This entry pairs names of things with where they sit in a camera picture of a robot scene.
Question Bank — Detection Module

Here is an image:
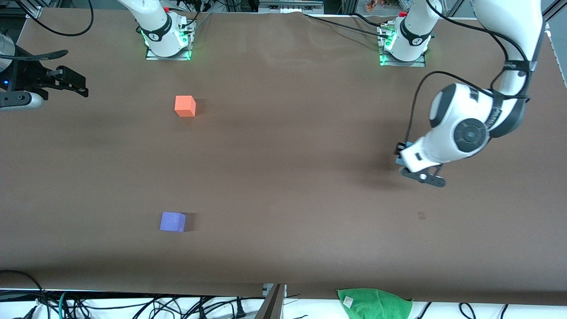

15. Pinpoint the aluminium profile post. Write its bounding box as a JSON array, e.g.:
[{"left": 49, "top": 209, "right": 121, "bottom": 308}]
[{"left": 256, "top": 284, "right": 287, "bottom": 319}]

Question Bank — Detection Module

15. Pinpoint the light blue block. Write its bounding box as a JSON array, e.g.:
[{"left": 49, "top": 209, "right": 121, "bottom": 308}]
[{"left": 396, "top": 142, "right": 413, "bottom": 167}]

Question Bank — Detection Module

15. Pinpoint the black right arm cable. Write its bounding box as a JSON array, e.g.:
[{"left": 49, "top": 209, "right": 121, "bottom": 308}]
[{"left": 18, "top": 0, "right": 94, "bottom": 37}]

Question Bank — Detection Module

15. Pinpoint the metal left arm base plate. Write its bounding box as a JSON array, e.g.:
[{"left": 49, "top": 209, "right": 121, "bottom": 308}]
[{"left": 379, "top": 24, "right": 427, "bottom": 67}]

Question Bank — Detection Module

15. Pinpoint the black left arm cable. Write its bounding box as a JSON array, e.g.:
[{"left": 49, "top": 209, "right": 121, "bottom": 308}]
[{"left": 405, "top": 9, "right": 532, "bottom": 147}]

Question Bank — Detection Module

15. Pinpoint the purple block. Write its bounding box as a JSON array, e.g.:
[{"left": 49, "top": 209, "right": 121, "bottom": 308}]
[{"left": 160, "top": 212, "right": 186, "bottom": 233}]

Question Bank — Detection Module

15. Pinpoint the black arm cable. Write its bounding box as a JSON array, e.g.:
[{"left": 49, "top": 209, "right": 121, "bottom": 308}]
[
  {"left": 18, "top": 0, "right": 94, "bottom": 37},
  {"left": 405, "top": 9, "right": 532, "bottom": 147}
]

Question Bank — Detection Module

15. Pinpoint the orange block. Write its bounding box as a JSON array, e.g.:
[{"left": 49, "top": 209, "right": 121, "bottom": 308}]
[{"left": 175, "top": 95, "right": 196, "bottom": 117}]

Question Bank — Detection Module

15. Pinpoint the black cable on table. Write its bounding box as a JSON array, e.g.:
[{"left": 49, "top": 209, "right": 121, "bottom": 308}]
[{"left": 303, "top": 12, "right": 395, "bottom": 38}]

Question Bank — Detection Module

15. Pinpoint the silver power strip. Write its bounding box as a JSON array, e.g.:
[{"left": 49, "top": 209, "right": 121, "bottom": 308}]
[{"left": 259, "top": 0, "right": 324, "bottom": 14}]

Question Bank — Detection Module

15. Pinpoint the green cloth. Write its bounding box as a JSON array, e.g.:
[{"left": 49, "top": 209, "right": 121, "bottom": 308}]
[{"left": 337, "top": 288, "right": 413, "bottom": 319}]

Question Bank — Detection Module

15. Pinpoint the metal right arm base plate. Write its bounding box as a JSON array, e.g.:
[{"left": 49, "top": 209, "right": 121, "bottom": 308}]
[{"left": 145, "top": 20, "right": 196, "bottom": 61}]

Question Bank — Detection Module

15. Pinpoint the black looped floor cable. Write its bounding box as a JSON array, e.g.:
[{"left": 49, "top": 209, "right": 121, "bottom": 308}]
[{"left": 0, "top": 270, "right": 50, "bottom": 319}]

